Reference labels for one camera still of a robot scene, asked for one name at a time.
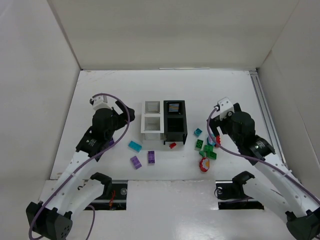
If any red lego with cyan decoration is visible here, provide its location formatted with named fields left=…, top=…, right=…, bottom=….
left=207, top=135, right=221, bottom=148

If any dark green square lego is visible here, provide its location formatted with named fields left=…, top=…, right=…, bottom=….
left=195, top=139, right=204, bottom=151

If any green lego brick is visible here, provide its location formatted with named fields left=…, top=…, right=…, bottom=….
left=203, top=144, right=213, bottom=155
left=206, top=151, right=217, bottom=160

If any cyan long lego brick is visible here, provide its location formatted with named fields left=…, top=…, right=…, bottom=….
left=128, top=141, right=142, bottom=153

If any red flower lego piece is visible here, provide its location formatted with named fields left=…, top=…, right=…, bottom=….
left=199, top=157, right=210, bottom=173

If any purple lego brick upside-down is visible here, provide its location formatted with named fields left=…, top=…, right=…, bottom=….
left=147, top=150, right=156, bottom=165

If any small red lego brick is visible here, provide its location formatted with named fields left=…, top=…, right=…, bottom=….
left=169, top=142, right=177, bottom=149

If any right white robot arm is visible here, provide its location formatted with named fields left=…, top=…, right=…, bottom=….
left=207, top=97, right=320, bottom=240

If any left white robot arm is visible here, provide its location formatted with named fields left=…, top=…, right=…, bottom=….
left=26, top=100, right=135, bottom=240

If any white two-bin container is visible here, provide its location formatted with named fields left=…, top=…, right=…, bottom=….
left=140, top=100, right=165, bottom=141

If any black two-bin container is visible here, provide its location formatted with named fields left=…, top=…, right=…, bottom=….
left=163, top=100, right=188, bottom=145

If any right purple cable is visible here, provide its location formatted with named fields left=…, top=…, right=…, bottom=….
left=206, top=106, right=320, bottom=205

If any purple cable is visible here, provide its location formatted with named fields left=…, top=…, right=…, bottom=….
left=206, top=106, right=320, bottom=205
left=27, top=92, right=131, bottom=240

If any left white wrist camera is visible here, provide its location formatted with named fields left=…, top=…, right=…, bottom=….
left=89, top=95, right=111, bottom=111

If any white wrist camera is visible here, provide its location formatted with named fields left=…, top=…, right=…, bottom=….
left=217, top=97, right=235, bottom=121
left=89, top=95, right=111, bottom=111

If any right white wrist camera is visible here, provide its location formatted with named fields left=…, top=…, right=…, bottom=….
left=217, top=97, right=235, bottom=121

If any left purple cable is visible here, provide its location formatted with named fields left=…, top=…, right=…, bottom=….
left=27, top=92, right=131, bottom=240

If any aluminium rail right side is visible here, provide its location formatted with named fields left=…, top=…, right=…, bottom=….
left=249, top=70, right=288, bottom=167

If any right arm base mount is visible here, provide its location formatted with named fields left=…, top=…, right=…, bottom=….
left=214, top=180, right=265, bottom=210

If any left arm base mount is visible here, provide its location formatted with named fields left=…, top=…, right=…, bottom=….
left=90, top=180, right=128, bottom=211

